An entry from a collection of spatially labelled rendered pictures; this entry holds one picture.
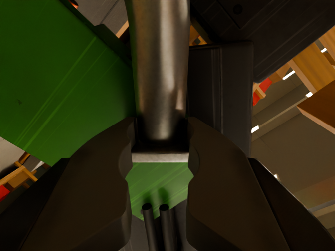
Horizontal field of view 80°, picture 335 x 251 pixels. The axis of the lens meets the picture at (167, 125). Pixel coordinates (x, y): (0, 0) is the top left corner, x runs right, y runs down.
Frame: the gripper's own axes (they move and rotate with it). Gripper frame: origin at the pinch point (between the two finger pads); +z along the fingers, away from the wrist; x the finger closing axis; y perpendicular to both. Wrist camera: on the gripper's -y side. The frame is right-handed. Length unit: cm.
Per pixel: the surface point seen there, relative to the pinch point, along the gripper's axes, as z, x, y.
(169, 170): 2.4, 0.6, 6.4
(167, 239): 0.4, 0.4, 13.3
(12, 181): 316, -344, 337
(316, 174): 296, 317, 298
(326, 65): 67, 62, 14
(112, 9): 59, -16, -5
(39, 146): 2.5, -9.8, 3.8
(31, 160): 14.7, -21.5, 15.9
